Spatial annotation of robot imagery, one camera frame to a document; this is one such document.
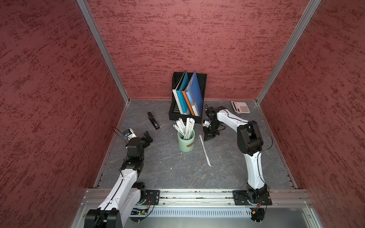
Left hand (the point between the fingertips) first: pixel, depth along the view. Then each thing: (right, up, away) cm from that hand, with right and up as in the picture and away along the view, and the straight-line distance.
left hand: (141, 137), depth 85 cm
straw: (+40, -11, +7) cm, 42 cm away
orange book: (+27, +27, +1) cm, 38 cm away
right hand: (+41, -3, +8) cm, 42 cm away
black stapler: (+2, +9, +22) cm, 24 cm away
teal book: (+23, +28, +2) cm, 36 cm away
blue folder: (+34, +29, +21) cm, 49 cm away
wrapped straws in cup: (+28, +4, -1) cm, 28 cm away
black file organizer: (+18, +16, +26) cm, 35 cm away
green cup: (+27, -5, 0) cm, 28 cm away
